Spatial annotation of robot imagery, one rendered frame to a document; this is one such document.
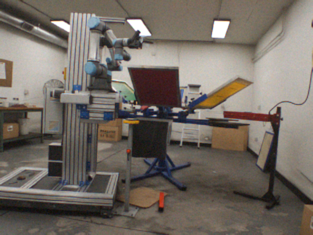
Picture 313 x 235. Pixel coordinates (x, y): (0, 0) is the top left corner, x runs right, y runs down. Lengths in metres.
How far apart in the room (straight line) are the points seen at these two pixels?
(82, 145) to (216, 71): 5.39
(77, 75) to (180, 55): 5.13
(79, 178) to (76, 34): 1.50
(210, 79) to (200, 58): 0.66
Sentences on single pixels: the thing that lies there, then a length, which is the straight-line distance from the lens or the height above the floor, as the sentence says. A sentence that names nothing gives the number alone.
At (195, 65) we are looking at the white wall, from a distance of 7.44.
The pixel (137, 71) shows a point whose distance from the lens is 2.92.
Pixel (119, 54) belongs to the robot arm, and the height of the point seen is 1.55.
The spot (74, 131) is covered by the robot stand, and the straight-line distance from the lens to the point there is 2.72.
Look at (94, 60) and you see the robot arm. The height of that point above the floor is 1.50.
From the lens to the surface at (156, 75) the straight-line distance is 2.92.
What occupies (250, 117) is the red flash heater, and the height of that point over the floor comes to 1.05.
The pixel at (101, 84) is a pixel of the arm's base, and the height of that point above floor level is 1.29.
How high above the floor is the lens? 1.13
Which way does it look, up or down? 3 degrees down
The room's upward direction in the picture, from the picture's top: 4 degrees clockwise
